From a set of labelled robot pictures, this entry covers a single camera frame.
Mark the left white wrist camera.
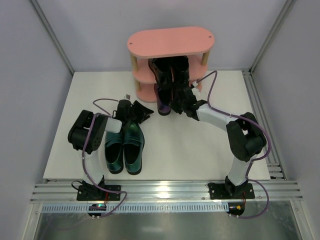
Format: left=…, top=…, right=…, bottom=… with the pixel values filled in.
left=124, top=94, right=131, bottom=100

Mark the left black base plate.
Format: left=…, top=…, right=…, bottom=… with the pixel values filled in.
left=76, top=184, right=121, bottom=201

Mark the left black controller board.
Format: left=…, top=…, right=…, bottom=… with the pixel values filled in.
left=87, top=203, right=107, bottom=220

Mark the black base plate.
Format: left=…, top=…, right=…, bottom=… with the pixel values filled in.
left=76, top=184, right=121, bottom=201
left=208, top=182, right=255, bottom=200

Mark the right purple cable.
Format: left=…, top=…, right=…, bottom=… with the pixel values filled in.
left=196, top=70, right=272, bottom=220

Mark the left corner aluminium post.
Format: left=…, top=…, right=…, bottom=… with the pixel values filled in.
left=28, top=0, right=75, bottom=76

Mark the corner aluminium post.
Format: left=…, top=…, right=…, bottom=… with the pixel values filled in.
left=249, top=0, right=296, bottom=75
left=28, top=0, right=75, bottom=76

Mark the right side aluminium rail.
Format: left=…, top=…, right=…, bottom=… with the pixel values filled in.
left=241, top=69, right=287, bottom=181

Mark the slotted grey cable duct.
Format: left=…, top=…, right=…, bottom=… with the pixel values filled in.
left=41, top=202, right=229, bottom=214

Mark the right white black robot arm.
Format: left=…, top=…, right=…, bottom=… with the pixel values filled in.
left=170, top=86, right=267, bottom=200

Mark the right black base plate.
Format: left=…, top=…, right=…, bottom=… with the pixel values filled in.
left=208, top=182, right=255, bottom=200

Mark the pink three-tier shoe shelf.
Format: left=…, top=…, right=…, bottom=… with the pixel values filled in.
left=127, top=26, right=215, bottom=103

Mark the right corner aluminium post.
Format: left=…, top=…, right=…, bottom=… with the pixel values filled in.
left=249, top=0, right=296, bottom=75

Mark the black controller board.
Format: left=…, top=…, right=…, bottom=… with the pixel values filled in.
left=87, top=203, right=107, bottom=220
left=226, top=202, right=245, bottom=218

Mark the aluminium mounting rail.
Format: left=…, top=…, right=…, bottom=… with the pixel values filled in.
left=30, top=179, right=303, bottom=203

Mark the right black controller board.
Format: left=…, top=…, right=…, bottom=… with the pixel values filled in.
left=226, top=202, right=245, bottom=218

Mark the black patent loafer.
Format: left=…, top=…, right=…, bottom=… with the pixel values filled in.
left=148, top=57, right=173, bottom=89
left=171, top=55, right=190, bottom=86

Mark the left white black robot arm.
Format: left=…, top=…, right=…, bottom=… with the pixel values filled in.
left=67, top=99, right=154, bottom=201

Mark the purple metallic loafer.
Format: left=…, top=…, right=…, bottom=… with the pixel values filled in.
left=154, top=84, right=172, bottom=116
left=170, top=83, right=185, bottom=115

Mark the green metallic loafer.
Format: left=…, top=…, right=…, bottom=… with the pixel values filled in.
left=104, top=127, right=124, bottom=174
left=123, top=122, right=145, bottom=175

